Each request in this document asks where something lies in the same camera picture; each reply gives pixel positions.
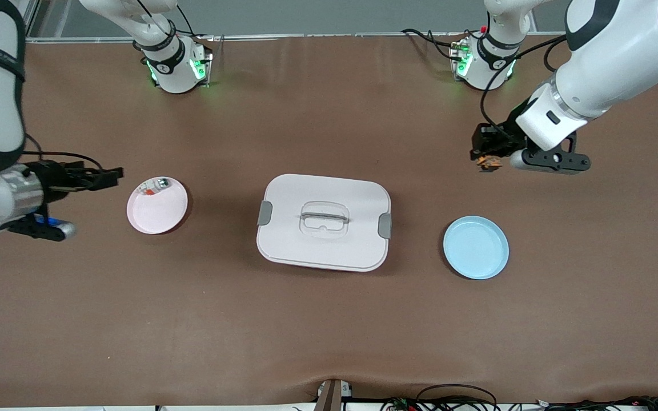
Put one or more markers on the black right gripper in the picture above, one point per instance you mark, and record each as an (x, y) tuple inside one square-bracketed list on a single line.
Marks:
[(55, 176)]

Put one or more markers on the aluminium frame profile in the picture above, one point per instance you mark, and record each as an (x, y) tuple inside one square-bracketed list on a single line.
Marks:
[(32, 17)]

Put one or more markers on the white breaker with orange lever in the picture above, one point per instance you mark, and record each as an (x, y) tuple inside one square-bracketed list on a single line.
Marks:
[(148, 189)]

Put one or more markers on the light blue round plate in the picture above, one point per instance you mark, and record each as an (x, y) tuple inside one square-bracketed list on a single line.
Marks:
[(476, 248)]

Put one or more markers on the orange and black switch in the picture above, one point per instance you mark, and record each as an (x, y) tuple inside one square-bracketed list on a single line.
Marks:
[(489, 165)]

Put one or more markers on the pink round plate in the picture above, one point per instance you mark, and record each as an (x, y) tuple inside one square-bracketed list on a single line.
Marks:
[(155, 220)]

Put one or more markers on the metal table edge rail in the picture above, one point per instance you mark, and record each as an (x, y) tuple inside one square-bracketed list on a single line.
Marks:
[(334, 35)]

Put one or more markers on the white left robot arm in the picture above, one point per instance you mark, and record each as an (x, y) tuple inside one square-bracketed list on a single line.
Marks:
[(609, 63)]

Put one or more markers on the brown camera mount post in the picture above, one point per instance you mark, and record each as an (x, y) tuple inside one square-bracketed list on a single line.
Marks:
[(332, 397)]

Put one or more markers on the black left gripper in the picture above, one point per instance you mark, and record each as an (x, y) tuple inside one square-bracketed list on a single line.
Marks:
[(499, 138)]

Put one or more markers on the white lidded storage box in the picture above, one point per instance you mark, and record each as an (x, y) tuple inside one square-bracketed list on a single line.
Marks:
[(323, 245)]

